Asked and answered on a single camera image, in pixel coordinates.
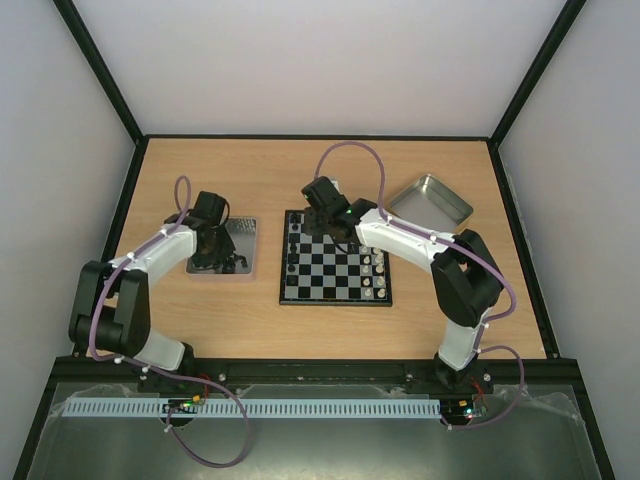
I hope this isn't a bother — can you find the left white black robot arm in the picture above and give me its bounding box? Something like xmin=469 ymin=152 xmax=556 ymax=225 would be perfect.
xmin=68 ymin=191 xmax=230 ymax=381

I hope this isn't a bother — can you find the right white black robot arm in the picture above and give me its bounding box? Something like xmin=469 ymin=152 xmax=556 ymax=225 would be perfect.
xmin=301 ymin=176 xmax=504 ymax=392

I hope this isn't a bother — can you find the pink tin with black pieces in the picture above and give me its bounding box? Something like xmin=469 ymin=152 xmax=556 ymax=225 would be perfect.
xmin=185 ymin=217 xmax=259 ymax=283

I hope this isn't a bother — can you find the black silver chess board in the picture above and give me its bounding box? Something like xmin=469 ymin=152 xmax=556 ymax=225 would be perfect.
xmin=279 ymin=210 xmax=393 ymax=307

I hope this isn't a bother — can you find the gold silver empty tin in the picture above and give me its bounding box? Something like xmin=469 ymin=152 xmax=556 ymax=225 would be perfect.
xmin=387 ymin=174 xmax=474 ymax=233

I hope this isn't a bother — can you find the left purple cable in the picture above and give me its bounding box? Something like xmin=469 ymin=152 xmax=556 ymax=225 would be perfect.
xmin=87 ymin=174 xmax=251 ymax=469

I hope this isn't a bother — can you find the purple cable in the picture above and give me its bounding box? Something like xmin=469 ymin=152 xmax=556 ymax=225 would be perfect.
xmin=87 ymin=174 xmax=251 ymax=469
xmin=313 ymin=142 xmax=525 ymax=431

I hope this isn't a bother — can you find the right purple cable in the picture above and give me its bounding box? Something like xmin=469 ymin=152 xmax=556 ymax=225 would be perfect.
xmin=313 ymin=142 xmax=525 ymax=431

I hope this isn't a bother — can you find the black aluminium frame rail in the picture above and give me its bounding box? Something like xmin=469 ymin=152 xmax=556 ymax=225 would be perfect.
xmin=49 ymin=355 xmax=581 ymax=396

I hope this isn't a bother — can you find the light blue slotted cable duct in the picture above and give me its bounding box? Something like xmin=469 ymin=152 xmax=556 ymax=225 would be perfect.
xmin=62 ymin=397 xmax=441 ymax=419

